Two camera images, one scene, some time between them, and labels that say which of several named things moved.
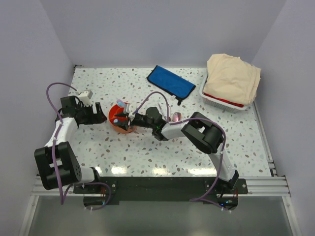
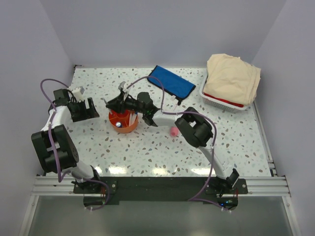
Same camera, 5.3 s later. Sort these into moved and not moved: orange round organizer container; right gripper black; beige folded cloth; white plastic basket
Moved: right gripper black
Not moved: beige folded cloth; orange round organizer container; white plastic basket
